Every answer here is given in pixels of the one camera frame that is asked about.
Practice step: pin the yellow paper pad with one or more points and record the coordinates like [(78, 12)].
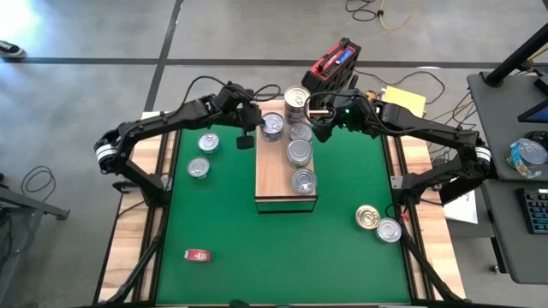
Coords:
[(406, 99)]

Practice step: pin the black table frame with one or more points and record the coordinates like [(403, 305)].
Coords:
[(387, 116)]

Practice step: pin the wooden shelf with black frame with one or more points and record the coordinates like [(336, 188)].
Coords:
[(274, 184)]

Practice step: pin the blue-label silver-lid can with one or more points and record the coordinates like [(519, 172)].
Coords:
[(208, 142)]

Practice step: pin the grey desk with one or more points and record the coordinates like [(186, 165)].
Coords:
[(505, 239), (496, 120)]

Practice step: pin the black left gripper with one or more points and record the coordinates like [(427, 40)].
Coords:
[(248, 117)]

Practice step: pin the red-label seafood can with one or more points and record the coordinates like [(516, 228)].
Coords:
[(197, 255)]

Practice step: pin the colourful-label can with silver lid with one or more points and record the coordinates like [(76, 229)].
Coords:
[(528, 154)]

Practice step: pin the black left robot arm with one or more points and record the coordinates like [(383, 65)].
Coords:
[(162, 122)]

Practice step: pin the green table mat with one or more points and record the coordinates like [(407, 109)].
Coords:
[(257, 282)]

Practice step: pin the black monitor pole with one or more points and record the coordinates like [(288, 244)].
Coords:
[(514, 60)]

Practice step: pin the red and black tool case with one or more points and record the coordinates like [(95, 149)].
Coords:
[(334, 64)]

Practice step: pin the white paper sheet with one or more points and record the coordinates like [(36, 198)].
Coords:
[(464, 211)]

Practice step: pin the black metal stand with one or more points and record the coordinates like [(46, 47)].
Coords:
[(38, 206)]

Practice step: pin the person's foot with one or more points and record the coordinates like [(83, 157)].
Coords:
[(10, 49)]

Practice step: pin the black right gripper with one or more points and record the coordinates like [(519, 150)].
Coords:
[(351, 113)]

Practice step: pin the black tablet screen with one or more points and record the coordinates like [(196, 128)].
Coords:
[(537, 114)]

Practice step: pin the black desk support bar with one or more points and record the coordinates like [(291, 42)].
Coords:
[(466, 188)]

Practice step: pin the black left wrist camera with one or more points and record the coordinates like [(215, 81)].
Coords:
[(231, 96)]

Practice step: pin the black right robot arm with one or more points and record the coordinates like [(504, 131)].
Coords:
[(428, 126)]

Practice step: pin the blue fish-print seafood can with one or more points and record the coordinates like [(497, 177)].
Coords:
[(272, 123)]

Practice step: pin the yellow power plug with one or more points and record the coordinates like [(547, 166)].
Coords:
[(370, 93)]

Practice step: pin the black keyboard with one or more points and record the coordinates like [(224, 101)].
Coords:
[(537, 211)]

